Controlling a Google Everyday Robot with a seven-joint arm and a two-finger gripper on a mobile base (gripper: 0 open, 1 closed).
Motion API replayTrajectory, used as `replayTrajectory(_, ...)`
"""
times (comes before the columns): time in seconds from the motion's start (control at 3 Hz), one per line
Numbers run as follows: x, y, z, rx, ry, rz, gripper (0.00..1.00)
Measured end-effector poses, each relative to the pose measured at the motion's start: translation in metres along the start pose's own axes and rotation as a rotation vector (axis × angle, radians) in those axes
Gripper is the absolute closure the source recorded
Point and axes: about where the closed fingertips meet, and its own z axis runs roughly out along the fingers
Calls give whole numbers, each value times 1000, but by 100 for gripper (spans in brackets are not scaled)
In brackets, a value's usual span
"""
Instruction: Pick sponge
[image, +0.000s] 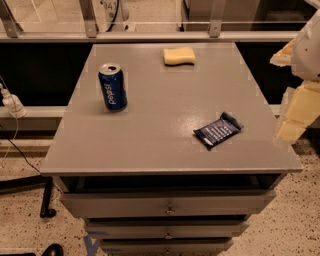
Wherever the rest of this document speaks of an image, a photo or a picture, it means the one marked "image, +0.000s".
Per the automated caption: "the blue Pepsi can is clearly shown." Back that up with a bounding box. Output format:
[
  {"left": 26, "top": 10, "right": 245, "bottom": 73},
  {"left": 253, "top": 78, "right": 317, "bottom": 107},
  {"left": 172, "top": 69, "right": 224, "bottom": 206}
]
[{"left": 98, "top": 63, "right": 127, "bottom": 111}]

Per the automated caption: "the grey drawer cabinet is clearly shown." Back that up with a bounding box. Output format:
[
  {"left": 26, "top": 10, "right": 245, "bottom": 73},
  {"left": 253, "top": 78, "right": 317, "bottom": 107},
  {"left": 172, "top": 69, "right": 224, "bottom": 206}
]
[{"left": 41, "top": 43, "right": 301, "bottom": 256}]

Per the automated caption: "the black cable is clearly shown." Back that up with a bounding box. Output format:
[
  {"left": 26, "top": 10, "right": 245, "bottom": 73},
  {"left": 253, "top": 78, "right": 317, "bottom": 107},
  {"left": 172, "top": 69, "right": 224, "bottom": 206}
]
[{"left": 0, "top": 124, "right": 42, "bottom": 174}]

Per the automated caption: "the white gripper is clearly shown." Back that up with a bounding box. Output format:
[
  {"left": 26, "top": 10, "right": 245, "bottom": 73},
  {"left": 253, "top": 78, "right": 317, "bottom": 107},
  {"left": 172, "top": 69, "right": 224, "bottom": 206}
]
[{"left": 270, "top": 10, "right": 320, "bottom": 143}]

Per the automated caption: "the blue snack wrapper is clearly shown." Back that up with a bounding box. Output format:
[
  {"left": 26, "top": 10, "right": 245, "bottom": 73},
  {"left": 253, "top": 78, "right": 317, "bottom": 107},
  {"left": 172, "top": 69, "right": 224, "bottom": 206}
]
[{"left": 194, "top": 112, "right": 243, "bottom": 151}]

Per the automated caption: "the metal window railing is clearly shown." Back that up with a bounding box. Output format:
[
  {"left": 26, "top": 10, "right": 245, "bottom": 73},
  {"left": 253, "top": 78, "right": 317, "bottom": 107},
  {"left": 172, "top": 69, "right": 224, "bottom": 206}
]
[{"left": 0, "top": 0, "right": 320, "bottom": 44}]

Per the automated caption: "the yellow sponge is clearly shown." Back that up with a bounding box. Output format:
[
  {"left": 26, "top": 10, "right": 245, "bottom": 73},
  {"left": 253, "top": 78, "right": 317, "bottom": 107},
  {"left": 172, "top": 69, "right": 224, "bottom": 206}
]
[{"left": 163, "top": 47, "right": 195, "bottom": 66}]

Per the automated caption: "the white power plug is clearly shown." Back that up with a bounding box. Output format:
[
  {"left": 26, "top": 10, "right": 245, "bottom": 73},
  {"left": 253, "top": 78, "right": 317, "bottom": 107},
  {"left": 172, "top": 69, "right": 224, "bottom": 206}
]
[{"left": 0, "top": 84, "right": 27, "bottom": 118}]

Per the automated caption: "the black chair base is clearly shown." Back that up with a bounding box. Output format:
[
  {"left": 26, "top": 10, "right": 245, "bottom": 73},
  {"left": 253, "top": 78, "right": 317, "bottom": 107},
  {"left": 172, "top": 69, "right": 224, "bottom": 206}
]
[{"left": 0, "top": 175, "right": 64, "bottom": 256}]

